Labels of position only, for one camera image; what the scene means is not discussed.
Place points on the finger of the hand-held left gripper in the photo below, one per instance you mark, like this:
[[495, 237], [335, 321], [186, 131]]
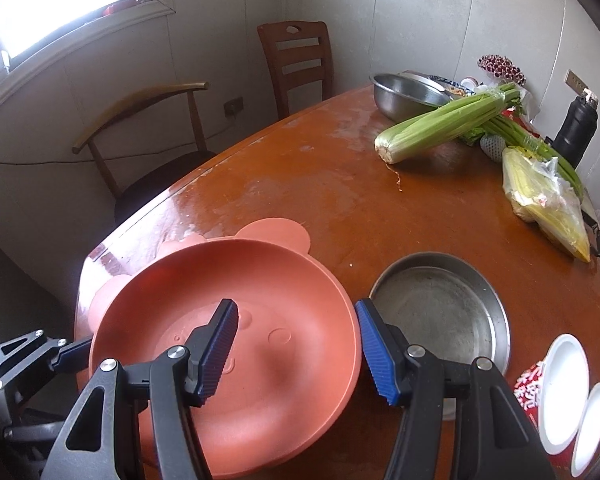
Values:
[[75, 353], [35, 431]]

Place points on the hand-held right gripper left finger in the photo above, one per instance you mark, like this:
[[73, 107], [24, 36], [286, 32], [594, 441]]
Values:
[[220, 350]]

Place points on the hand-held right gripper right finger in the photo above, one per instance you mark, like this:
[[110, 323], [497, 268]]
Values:
[[375, 355]]

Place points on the pink bear-shaped plate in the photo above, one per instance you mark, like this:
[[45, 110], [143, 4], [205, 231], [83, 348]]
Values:
[[280, 310]]

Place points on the large white paper bowl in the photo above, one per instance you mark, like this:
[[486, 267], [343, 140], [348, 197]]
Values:
[[565, 390]]

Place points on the round steel pan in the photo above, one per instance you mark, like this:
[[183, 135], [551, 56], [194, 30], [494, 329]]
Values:
[[440, 310]]

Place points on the bag of yellow noodles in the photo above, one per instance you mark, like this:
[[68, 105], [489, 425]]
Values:
[[545, 210]]

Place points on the small white paper bowl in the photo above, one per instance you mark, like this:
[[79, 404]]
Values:
[[590, 430]]

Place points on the thick celery bunch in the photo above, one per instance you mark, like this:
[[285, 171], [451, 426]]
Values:
[[430, 130]]

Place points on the white foam-netted fruit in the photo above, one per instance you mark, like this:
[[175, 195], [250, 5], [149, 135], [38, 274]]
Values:
[[492, 147]]

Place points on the steel mixing bowl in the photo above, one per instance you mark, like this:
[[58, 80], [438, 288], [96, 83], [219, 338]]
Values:
[[405, 100]]

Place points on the thin celery bunch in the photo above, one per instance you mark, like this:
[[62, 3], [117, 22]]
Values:
[[510, 132]]

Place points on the wooden armchair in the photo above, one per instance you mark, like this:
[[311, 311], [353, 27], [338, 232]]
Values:
[[145, 97]]

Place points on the patterned ceramic bowl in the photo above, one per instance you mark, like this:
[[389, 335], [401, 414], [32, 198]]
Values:
[[452, 89]]

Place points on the wooden ladder-back chair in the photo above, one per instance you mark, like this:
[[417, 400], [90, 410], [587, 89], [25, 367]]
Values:
[[295, 65]]

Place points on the black thermos flask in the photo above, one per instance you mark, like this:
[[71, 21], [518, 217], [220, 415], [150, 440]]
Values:
[[575, 130]]

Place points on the patterned tissue holder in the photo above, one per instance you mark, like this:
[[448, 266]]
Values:
[[500, 67]]

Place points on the window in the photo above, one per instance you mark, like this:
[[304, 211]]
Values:
[[55, 0]]

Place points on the low wall socket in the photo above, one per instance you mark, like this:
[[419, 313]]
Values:
[[234, 106]]

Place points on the beige wall outlet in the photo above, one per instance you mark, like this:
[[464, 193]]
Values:
[[575, 80]]

